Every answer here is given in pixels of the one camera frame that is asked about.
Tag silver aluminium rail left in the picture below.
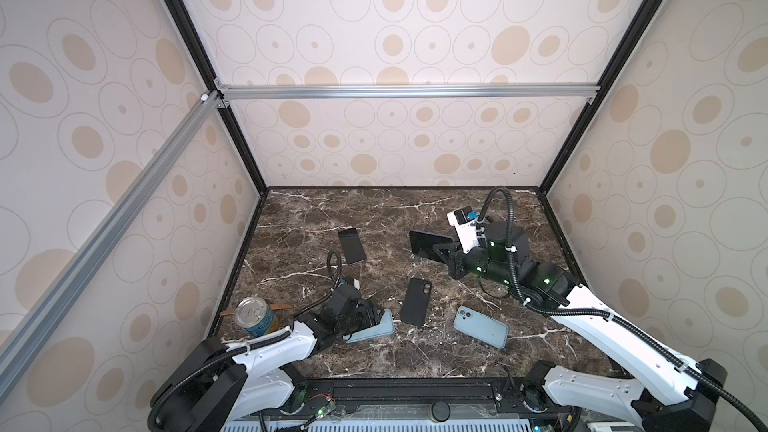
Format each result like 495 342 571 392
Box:
1 90 223 400

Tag black frame post right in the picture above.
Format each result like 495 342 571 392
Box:
539 0 664 197

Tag blue drink can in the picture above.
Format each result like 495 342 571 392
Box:
233 296 279 338

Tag silver aluminium rail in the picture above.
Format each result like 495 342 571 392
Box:
221 83 600 100
1 90 223 400

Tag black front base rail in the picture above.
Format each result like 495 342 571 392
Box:
157 375 673 432

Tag black frame post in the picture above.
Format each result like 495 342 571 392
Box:
539 0 664 197
162 0 269 195

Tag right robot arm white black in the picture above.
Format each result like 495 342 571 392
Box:
433 186 767 431

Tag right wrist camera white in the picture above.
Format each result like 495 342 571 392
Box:
446 206 484 254

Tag light blue case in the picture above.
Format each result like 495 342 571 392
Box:
454 306 509 350
344 309 395 344

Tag black phone case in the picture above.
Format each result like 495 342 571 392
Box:
400 277 432 327

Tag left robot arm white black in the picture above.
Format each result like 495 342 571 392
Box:
147 250 394 431

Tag black phone blue edge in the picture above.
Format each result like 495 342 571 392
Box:
408 230 454 263

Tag black phone left rear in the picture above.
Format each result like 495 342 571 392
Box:
338 227 367 265

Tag silver aluminium rail rear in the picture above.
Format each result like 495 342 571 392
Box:
221 83 600 100

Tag black frame post left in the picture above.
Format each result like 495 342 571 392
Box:
162 0 269 195

